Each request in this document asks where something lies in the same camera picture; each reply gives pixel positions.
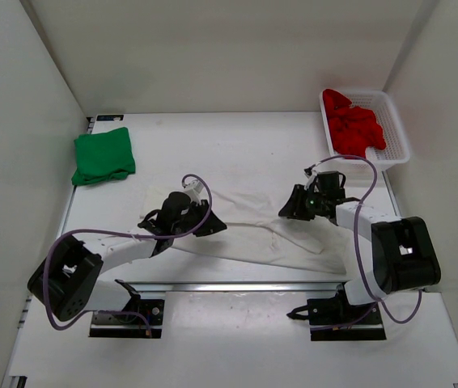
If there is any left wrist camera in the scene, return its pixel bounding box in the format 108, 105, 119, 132
182, 179, 205, 204

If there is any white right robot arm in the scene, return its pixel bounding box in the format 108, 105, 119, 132
278, 171, 441, 323

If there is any white plastic laundry basket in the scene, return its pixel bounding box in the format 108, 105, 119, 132
319, 89, 410, 171

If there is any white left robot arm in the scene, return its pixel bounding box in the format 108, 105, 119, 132
28, 192, 227, 330

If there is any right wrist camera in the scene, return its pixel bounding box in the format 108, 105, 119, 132
303, 163, 320, 185

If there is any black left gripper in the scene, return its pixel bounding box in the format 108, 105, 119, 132
172, 199, 227, 237

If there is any white t-shirt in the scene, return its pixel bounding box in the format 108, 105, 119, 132
139, 183, 362, 280

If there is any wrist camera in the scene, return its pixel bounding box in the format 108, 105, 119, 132
303, 163, 320, 185
182, 179, 205, 204

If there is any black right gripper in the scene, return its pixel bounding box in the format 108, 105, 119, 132
280, 185, 328, 221

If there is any dark table label sticker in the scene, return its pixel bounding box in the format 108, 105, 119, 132
95, 115, 124, 122

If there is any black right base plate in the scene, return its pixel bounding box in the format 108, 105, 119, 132
286, 295, 387, 342

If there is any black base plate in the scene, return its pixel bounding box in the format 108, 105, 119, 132
286, 295, 387, 342
89, 298, 165, 339

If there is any red t-shirt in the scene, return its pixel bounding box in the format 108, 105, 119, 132
322, 89, 387, 158

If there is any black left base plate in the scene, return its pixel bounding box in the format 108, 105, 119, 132
89, 298, 165, 339

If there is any green t-shirt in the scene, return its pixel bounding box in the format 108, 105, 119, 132
71, 127, 136, 186

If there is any aluminium rail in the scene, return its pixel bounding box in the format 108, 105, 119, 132
129, 281, 340, 293

